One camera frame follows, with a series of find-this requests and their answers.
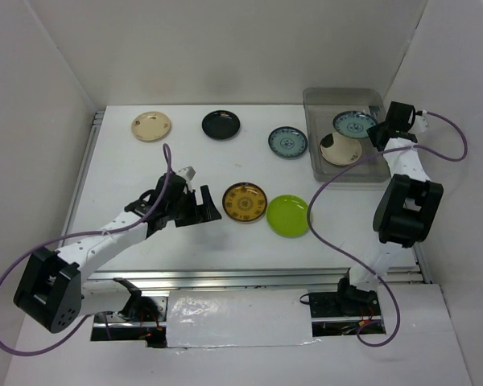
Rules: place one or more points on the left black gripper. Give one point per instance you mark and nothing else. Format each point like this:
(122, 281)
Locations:
(206, 211)

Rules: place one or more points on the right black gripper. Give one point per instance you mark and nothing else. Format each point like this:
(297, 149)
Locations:
(373, 133)

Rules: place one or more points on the blue patterned plate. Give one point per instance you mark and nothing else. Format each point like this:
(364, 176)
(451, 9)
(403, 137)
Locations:
(353, 124)
(287, 142)

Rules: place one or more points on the yellow brown patterned plate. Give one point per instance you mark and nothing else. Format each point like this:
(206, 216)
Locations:
(244, 202)

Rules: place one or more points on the cream plate with black blotch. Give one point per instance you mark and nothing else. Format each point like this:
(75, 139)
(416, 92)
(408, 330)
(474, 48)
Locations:
(340, 150)

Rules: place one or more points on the lime green plate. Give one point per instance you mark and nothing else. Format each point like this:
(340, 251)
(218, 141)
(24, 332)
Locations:
(287, 215)

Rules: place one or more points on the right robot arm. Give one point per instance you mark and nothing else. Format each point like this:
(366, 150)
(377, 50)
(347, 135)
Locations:
(406, 211)

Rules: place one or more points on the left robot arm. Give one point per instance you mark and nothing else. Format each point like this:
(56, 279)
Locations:
(55, 287)

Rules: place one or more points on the cream plate with flowers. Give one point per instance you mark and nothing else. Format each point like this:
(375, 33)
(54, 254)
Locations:
(151, 126)

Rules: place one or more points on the white foil covered panel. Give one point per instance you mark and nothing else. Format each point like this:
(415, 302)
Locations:
(244, 318)

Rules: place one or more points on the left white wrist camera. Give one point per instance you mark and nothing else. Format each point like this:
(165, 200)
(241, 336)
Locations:
(187, 173)

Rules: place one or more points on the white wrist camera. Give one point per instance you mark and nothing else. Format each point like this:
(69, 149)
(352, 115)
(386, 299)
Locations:
(187, 173)
(420, 125)

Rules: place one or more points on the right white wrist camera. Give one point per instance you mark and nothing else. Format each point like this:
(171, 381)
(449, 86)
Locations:
(420, 125)

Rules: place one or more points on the aluminium table frame rail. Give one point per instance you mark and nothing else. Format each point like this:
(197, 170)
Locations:
(224, 252)

